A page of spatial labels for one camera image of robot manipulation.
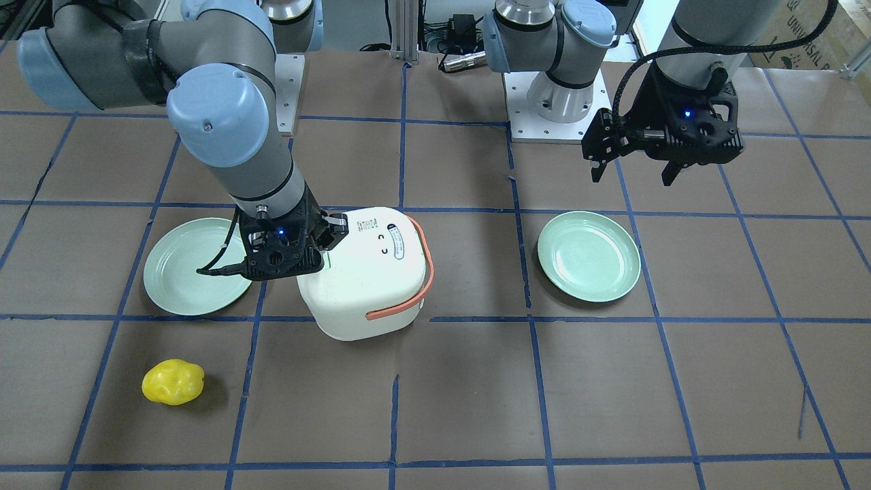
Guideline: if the aluminium frame post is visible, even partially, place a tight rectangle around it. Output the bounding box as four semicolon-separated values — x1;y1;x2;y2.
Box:
387;1;425;65

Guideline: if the green plate centre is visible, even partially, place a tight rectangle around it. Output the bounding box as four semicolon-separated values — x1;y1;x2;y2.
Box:
536;210;641;303

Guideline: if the black power adapter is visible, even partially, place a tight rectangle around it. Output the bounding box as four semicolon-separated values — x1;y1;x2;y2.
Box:
447;14;476;44

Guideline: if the yellow lemon toy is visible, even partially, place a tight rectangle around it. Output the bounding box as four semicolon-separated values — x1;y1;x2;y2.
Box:
141;359;205;406

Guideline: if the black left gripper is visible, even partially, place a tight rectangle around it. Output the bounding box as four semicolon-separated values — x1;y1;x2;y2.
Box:
582;65;744;186

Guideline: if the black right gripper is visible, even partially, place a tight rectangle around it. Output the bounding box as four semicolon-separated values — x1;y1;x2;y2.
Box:
237;186;350;281

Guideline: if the cardboard box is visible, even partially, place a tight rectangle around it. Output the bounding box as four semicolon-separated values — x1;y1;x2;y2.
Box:
749;0;871;76

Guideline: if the white rice cooker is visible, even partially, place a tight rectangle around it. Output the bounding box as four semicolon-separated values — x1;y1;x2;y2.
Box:
297;207;435;341

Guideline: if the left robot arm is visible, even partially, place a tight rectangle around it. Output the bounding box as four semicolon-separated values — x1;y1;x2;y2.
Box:
481;1;778;186

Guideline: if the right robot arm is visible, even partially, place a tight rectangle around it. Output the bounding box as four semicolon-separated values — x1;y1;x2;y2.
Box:
18;1;348;281

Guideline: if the green plate near lemon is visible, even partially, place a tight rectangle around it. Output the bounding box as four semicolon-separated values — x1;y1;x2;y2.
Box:
143;217;252;316

